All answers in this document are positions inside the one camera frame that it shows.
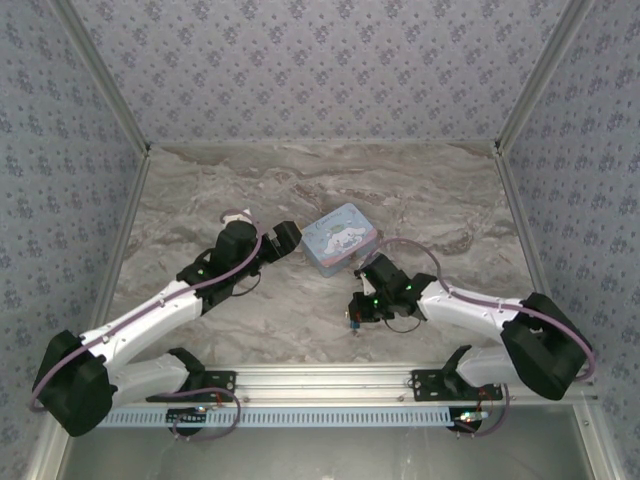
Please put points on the small blue padlock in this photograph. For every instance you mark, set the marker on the small blue padlock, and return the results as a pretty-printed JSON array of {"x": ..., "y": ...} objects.
[{"x": 353, "y": 326}]

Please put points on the pastel cartoon tin box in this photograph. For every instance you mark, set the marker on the pastel cartoon tin box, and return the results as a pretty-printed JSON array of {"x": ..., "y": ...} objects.
[{"x": 340, "y": 240}]

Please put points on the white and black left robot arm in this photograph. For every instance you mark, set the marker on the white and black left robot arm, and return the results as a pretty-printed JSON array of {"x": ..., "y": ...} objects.
[{"x": 140, "y": 320}]

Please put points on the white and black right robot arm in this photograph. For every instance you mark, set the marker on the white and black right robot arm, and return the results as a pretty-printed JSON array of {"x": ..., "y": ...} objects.
[{"x": 475, "y": 307}]

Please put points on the small black circuit board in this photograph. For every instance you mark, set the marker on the small black circuit board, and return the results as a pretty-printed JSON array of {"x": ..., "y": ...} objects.
[
  {"x": 467, "y": 419},
  {"x": 187, "y": 416}
]

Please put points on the grey metal lower panel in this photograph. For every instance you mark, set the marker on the grey metal lower panel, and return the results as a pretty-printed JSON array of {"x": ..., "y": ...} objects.
[{"x": 320, "y": 455}]

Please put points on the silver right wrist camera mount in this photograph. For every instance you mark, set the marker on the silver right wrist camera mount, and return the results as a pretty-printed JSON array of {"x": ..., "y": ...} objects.
[{"x": 367, "y": 286}]

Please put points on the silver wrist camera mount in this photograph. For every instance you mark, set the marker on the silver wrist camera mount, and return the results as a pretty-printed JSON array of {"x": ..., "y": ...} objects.
[
  {"x": 367, "y": 286},
  {"x": 235, "y": 215}
]

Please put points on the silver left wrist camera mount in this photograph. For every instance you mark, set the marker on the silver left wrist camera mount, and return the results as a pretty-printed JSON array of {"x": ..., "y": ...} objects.
[{"x": 235, "y": 215}]

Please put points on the aluminium rail under arm bases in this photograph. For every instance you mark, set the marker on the aluminium rail under arm bases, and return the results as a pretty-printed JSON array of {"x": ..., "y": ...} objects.
[{"x": 320, "y": 385}]

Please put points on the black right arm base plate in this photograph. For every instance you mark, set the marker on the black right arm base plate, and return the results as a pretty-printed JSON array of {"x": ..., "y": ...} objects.
[{"x": 425, "y": 385}]

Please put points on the aluminium table end rail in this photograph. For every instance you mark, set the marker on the aluminium table end rail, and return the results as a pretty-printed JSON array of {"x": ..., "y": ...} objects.
[{"x": 320, "y": 143}]

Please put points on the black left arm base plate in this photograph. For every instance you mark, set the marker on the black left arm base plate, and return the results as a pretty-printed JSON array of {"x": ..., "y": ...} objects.
[{"x": 222, "y": 382}]

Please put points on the slanted aluminium frame post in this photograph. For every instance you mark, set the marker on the slanted aluminium frame post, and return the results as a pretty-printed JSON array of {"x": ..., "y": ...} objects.
[
  {"x": 539, "y": 75},
  {"x": 106, "y": 75}
]

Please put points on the aluminium lower frame post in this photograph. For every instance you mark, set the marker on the aluminium lower frame post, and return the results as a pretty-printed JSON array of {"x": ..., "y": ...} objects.
[
  {"x": 597, "y": 450},
  {"x": 45, "y": 460}
]

